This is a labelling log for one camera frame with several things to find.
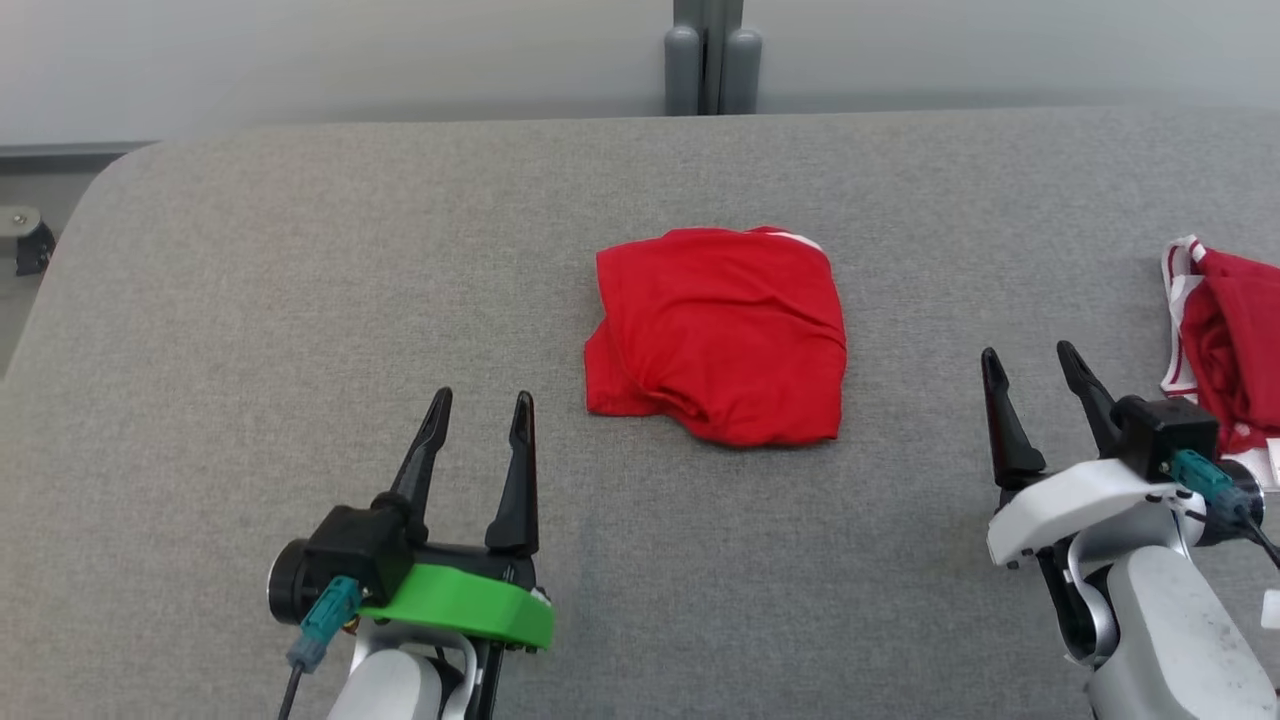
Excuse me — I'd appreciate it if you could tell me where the grey partition post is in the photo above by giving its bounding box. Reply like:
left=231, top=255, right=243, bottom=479
left=664, top=0, right=763, bottom=117

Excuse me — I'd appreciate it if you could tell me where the red white numbered jersey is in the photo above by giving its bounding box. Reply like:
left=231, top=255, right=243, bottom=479
left=1160, top=235, right=1280, bottom=491

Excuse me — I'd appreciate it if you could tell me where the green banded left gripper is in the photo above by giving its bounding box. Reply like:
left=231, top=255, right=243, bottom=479
left=267, top=387, right=557, bottom=653

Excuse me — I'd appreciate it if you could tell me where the black and metal bracket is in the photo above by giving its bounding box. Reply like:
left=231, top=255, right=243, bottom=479
left=0, top=205, right=56, bottom=278

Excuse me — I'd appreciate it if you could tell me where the red garment with white hem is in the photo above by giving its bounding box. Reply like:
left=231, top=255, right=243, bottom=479
left=584, top=226, right=849, bottom=448

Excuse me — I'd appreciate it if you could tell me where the teal plug left camera cable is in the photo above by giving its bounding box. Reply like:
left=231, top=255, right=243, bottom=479
left=278, top=575, right=363, bottom=720

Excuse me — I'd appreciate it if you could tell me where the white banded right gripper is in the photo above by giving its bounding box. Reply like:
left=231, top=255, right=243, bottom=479
left=981, top=341, right=1266, bottom=569

